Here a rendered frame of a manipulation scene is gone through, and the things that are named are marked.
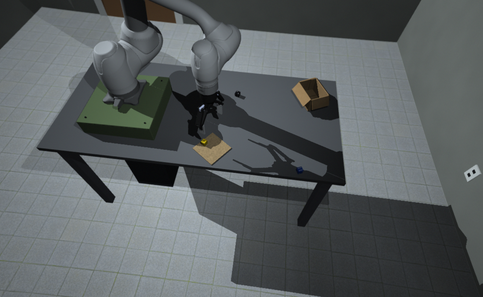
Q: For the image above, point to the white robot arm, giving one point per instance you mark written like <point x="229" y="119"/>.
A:
<point x="119" y="63"/>

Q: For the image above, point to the open brown cardboard box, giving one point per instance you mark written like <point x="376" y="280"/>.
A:
<point x="314" y="89"/>

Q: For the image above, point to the tan textured mat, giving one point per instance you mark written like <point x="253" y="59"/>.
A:
<point x="214" y="149"/>

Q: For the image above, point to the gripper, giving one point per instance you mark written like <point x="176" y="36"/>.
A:
<point x="207" y="102"/>

